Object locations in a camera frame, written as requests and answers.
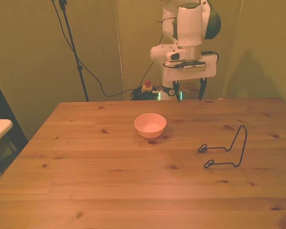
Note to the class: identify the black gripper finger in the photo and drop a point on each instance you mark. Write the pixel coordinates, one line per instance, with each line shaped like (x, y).
(202, 89)
(176, 90)

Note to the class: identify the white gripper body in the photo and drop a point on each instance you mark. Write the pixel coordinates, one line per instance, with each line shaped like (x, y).
(211, 66)

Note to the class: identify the pink bowl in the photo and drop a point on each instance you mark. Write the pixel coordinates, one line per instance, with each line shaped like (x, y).
(150, 126)

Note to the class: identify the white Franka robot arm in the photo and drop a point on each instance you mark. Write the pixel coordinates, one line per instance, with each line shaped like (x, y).
(189, 26)

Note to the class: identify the red emergency stop button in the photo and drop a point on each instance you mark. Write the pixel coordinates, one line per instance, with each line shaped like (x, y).
(147, 85)

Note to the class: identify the dark panel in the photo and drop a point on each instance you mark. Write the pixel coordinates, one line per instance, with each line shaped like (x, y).
(4, 105)

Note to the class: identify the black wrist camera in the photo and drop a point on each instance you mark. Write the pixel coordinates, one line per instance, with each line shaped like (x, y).
(193, 65)

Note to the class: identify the black camera stand pole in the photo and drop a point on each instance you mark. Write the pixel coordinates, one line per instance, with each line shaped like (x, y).
(82, 78)

